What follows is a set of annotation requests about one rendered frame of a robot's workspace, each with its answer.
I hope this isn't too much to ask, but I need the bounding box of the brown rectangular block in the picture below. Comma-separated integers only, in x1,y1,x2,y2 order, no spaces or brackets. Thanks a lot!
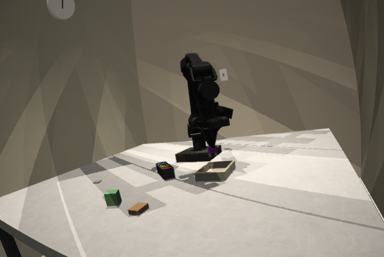
128,202,149,216

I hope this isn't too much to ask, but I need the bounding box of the beige square tray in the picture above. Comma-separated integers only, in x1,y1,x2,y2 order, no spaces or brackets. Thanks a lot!
194,160,236,182

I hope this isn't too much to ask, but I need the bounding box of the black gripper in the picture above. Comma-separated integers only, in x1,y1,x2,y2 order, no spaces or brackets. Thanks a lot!
191,99,230,149

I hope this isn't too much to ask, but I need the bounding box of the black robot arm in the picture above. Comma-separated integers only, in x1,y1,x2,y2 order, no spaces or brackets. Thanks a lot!
181,53,233,151

